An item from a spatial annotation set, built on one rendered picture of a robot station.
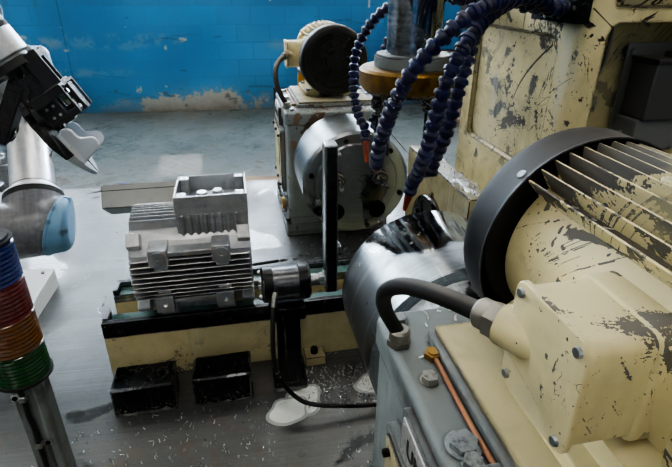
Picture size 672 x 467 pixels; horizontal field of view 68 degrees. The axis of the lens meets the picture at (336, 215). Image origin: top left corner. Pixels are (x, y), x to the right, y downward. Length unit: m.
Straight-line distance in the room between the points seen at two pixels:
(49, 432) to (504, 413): 0.58
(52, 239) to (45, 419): 0.46
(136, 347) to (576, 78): 0.85
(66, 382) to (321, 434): 0.48
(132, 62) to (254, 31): 1.48
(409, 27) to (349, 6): 5.58
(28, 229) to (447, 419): 0.91
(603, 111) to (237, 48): 5.64
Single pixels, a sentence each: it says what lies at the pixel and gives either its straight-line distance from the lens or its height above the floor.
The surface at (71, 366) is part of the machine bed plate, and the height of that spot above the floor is 0.80.
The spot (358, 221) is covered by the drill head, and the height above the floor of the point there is 0.94.
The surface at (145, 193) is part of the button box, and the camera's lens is 1.10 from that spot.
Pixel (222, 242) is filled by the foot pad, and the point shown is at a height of 1.07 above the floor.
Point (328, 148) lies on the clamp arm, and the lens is 0.73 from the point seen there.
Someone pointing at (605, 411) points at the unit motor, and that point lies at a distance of 0.30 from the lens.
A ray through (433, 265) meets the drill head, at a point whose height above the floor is 1.16.
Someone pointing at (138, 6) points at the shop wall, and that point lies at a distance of 6.46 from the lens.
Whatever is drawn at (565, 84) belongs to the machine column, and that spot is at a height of 1.33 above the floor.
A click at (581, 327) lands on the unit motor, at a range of 0.28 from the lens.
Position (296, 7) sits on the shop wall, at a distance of 6.34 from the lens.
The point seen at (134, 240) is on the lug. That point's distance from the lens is 0.87.
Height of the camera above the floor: 1.47
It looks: 25 degrees down
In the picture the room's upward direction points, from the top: straight up
